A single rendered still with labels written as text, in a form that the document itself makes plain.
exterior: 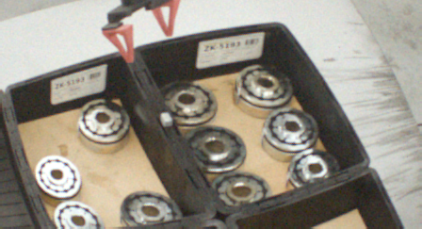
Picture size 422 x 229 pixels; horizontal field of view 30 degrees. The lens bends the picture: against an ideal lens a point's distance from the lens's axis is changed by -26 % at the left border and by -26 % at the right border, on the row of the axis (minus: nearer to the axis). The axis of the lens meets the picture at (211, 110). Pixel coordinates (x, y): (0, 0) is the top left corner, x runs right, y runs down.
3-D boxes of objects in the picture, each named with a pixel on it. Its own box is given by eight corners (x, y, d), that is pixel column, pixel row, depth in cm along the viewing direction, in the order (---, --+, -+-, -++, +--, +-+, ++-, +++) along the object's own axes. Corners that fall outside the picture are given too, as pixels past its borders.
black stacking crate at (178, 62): (124, 99, 178) (129, 50, 170) (276, 68, 188) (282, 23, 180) (213, 255, 152) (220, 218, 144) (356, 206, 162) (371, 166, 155)
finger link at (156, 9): (192, 30, 166) (178, -14, 162) (163, 48, 161) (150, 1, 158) (164, 31, 170) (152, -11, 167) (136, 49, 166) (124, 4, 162)
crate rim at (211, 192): (127, 57, 171) (128, 47, 169) (282, 29, 182) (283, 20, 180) (219, 225, 145) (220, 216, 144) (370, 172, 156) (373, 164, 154)
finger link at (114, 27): (164, 48, 161) (151, 0, 158) (135, 68, 157) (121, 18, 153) (137, 49, 166) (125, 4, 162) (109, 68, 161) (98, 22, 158)
